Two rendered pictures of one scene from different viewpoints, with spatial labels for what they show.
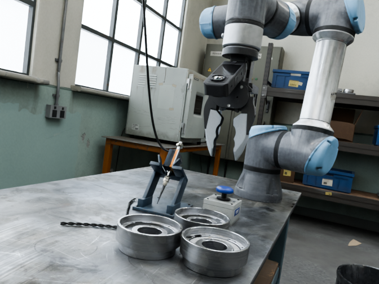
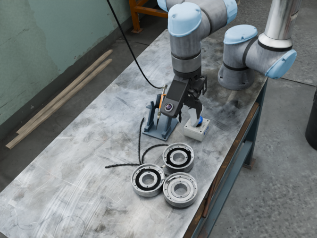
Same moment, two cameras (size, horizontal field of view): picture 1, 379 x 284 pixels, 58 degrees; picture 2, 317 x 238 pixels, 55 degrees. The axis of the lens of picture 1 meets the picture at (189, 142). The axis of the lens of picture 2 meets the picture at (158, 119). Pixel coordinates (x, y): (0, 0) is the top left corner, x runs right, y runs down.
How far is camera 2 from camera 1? 0.64 m
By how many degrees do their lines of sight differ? 44
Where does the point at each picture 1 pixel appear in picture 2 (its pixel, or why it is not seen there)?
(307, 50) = not seen: outside the picture
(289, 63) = not seen: outside the picture
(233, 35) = (176, 66)
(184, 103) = not seen: outside the picture
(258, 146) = (230, 53)
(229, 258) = (185, 204)
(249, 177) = (226, 72)
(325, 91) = (285, 14)
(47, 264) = (105, 209)
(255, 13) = (190, 52)
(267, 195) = (239, 86)
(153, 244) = (149, 194)
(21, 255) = (93, 204)
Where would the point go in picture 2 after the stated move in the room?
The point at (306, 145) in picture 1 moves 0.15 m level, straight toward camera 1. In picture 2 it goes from (265, 62) to (254, 89)
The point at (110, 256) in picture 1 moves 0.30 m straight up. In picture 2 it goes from (131, 196) to (111, 133)
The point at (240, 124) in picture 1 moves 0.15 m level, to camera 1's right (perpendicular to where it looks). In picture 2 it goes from (192, 114) to (247, 115)
